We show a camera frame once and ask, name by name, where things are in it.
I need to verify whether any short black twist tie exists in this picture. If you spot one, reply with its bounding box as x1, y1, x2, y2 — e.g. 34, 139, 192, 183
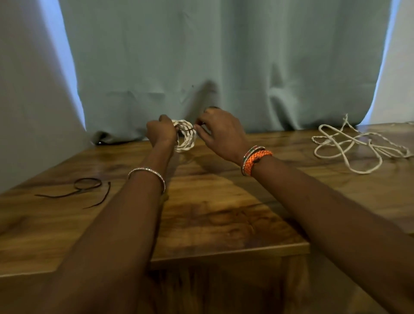
83, 182, 112, 210

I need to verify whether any person's left forearm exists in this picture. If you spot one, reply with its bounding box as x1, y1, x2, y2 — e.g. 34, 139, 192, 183
32, 142, 177, 314

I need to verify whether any plain white cable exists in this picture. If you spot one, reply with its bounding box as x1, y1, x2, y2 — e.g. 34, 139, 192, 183
312, 124, 384, 175

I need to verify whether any person's right forearm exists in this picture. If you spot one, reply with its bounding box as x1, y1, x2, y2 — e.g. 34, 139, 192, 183
252, 157, 414, 314

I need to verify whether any silver beaded bangle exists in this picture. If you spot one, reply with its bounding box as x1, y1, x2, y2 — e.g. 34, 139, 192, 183
127, 167, 166, 195

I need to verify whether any person's right hand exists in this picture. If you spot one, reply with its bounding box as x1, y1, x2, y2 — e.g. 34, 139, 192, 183
193, 107, 251, 166

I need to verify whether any long black twist tie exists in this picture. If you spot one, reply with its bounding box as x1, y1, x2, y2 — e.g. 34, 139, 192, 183
34, 177, 103, 198

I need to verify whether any orange braided bracelet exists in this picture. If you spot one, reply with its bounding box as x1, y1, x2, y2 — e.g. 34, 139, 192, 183
243, 150, 273, 177
241, 145, 266, 177

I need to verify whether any person's left hand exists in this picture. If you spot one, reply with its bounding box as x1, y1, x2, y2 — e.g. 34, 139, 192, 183
146, 114, 179, 149

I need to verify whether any wooden desk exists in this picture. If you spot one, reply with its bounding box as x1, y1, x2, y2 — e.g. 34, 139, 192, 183
0, 122, 414, 314

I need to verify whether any teal fabric curtain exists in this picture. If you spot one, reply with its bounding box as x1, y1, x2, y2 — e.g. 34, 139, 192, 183
58, 0, 392, 144

